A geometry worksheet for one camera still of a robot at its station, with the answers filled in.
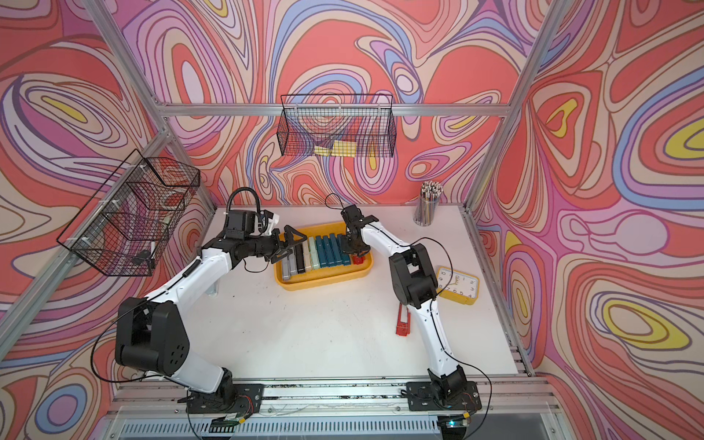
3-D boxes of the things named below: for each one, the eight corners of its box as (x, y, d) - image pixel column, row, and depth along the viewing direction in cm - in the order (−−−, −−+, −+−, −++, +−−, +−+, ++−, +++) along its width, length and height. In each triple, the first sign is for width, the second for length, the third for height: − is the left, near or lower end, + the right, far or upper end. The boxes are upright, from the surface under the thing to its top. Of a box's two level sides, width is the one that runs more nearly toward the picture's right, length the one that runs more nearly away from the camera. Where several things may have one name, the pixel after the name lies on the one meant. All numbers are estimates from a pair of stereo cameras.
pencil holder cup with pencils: (414, 228, 116) (423, 193, 101) (412, 215, 121) (420, 181, 105) (432, 228, 116) (444, 193, 101) (429, 215, 121) (440, 181, 105)
